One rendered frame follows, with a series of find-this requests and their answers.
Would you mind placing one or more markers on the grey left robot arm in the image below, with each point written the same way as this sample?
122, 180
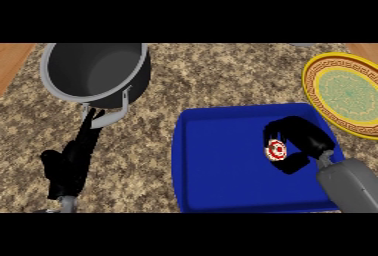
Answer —
67, 204

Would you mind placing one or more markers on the black pot with grey rim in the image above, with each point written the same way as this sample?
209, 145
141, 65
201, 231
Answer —
97, 73

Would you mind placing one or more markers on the blue tray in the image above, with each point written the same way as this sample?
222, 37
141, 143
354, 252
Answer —
231, 160

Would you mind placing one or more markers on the red and white cupcake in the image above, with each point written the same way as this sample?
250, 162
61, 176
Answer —
277, 150

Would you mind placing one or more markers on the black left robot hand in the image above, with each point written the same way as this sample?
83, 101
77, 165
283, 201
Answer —
69, 163

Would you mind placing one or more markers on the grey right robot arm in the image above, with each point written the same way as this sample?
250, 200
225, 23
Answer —
348, 185

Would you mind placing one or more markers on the yellow patterned plate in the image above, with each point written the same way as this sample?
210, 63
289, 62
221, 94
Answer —
348, 93

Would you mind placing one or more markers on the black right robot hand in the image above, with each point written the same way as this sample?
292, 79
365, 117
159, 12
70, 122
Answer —
308, 135

